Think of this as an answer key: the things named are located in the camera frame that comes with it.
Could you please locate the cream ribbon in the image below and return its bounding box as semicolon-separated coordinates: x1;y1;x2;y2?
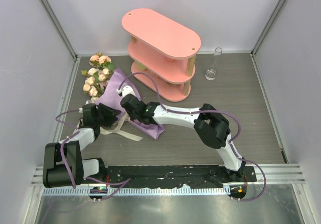
100;114;142;142

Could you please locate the purple wrapping paper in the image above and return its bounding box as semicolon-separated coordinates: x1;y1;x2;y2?
90;68;165;141

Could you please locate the pink flower bouquet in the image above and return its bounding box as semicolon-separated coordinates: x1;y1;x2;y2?
81;52;115;103

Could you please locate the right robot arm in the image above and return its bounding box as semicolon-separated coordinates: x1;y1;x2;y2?
120;94;246;181

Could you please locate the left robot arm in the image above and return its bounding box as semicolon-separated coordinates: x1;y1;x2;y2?
43;103;121;188

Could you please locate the clear glass vase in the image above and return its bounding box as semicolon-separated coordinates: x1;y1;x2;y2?
205;47;223;80

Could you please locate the pink three-tier shelf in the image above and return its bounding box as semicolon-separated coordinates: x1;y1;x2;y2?
121;9;201;102

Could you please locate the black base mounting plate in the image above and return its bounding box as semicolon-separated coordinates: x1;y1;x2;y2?
92;165;257;189

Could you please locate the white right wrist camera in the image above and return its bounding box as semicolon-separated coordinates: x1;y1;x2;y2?
116;85;136;98

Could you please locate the white slotted cable duct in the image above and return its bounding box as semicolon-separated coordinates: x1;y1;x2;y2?
43;185;230;196

